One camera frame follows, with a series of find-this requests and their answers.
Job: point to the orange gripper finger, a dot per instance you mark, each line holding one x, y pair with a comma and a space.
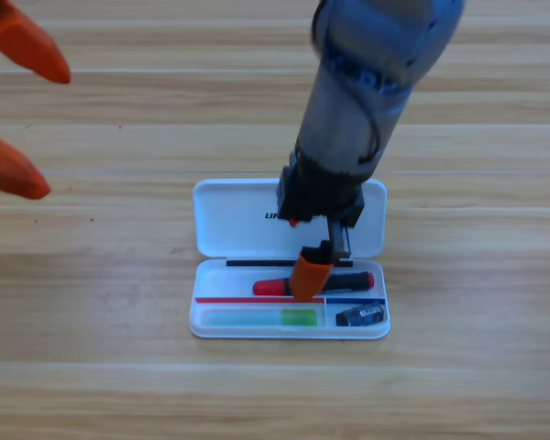
9, 169

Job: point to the red and black marker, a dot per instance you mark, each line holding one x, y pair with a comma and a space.
270, 286

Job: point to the white Unitree pencil case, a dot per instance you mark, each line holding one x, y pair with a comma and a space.
238, 229

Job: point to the green highlighter pen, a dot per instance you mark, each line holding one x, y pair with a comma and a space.
298, 317

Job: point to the black eraser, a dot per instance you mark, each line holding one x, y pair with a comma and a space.
362, 316

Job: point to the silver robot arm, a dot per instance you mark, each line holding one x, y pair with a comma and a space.
348, 114

